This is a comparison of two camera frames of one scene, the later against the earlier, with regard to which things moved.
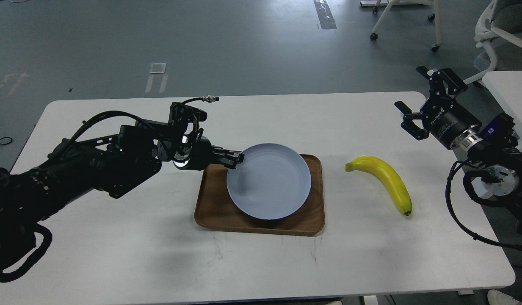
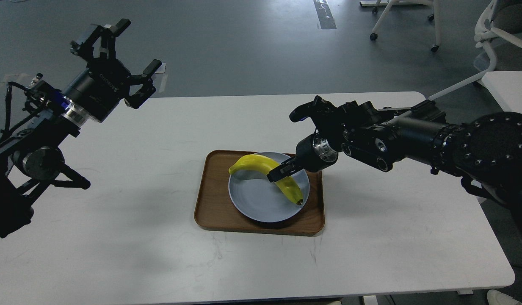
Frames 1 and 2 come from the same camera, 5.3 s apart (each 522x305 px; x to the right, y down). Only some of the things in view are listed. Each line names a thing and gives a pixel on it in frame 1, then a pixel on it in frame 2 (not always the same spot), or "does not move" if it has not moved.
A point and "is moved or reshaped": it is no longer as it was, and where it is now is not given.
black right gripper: [447, 117] -> [313, 153]
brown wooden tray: [214, 210] does not move
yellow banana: [388, 174] -> [265, 164]
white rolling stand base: [437, 16] does not move
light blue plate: [272, 181] is moved or reshaped
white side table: [512, 90] does not move
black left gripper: [201, 155] -> [97, 90]
